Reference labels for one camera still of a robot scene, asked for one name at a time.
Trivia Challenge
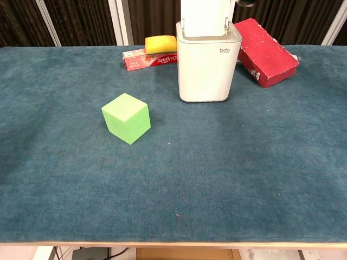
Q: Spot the white open-lid bin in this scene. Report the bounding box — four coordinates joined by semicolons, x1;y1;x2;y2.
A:
176;0;243;103

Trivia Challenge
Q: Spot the red chipped brick block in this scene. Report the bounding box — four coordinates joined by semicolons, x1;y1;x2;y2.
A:
234;18;300;88

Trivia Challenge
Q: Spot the yellow sponge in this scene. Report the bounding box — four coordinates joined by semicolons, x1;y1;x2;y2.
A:
145;35;177;55

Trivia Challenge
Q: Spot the red toothpaste box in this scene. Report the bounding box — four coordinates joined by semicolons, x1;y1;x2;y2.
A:
122;48;179;72

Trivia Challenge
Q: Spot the green cube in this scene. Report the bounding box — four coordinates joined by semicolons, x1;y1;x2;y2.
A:
101;93;151;146

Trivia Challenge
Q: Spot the blue felt table mat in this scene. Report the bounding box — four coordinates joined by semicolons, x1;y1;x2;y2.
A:
0;44;347;243

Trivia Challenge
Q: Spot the cardboard box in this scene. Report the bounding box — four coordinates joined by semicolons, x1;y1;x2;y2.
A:
136;248;242;260

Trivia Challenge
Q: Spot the black box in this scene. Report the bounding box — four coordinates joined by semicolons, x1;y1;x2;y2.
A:
71;247;112;260

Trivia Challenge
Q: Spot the white table leg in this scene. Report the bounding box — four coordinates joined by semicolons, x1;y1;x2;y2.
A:
31;246;55;260

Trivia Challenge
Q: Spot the white partition frame post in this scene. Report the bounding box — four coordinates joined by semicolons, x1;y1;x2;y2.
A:
36;0;62;47
107;0;134;47
321;0;347;46

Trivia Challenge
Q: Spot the black cable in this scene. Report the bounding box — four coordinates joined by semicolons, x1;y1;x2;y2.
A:
110;246;131;258

